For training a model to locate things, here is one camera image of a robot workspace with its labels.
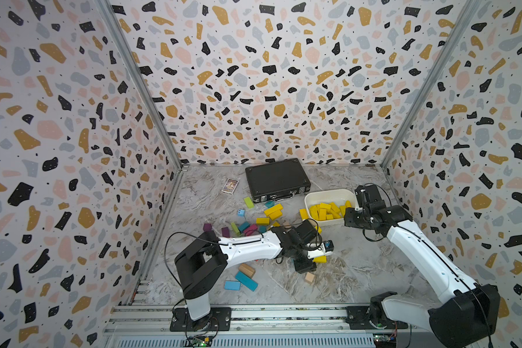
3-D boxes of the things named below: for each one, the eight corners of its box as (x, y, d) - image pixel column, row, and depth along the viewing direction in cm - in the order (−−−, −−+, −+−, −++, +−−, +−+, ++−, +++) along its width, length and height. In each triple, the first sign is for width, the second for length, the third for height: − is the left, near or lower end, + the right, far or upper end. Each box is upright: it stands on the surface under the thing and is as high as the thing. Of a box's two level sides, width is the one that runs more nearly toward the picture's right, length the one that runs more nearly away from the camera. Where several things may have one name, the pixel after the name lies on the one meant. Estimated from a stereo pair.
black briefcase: (255, 205, 106) (254, 198, 102) (245, 174, 119) (244, 167, 115) (310, 192, 112) (311, 185, 108) (295, 164, 125) (296, 156, 121)
